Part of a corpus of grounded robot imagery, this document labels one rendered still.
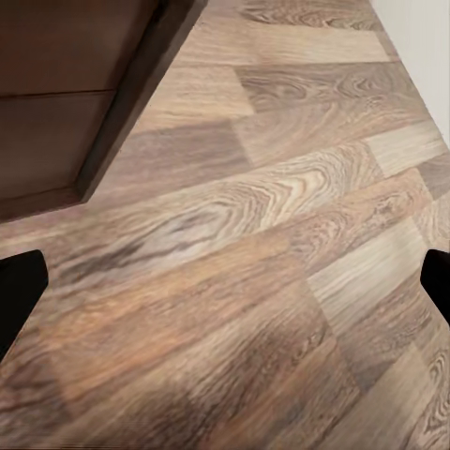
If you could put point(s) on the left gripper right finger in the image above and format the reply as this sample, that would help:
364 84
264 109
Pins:
435 278

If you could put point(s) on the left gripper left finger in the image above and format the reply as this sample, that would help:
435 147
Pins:
23 279

